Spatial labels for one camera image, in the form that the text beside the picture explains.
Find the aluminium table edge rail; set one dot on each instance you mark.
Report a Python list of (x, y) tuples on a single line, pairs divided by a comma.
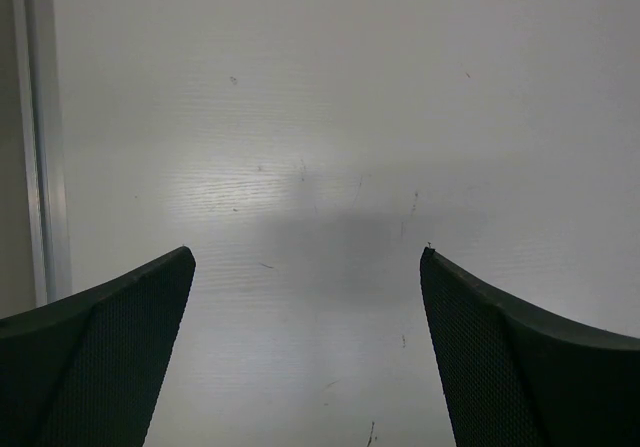
[(35, 36)]

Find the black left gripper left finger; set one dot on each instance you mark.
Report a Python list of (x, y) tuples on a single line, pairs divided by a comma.
[(87, 370)]

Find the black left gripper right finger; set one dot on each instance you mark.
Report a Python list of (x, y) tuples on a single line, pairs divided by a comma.
[(514, 374)]

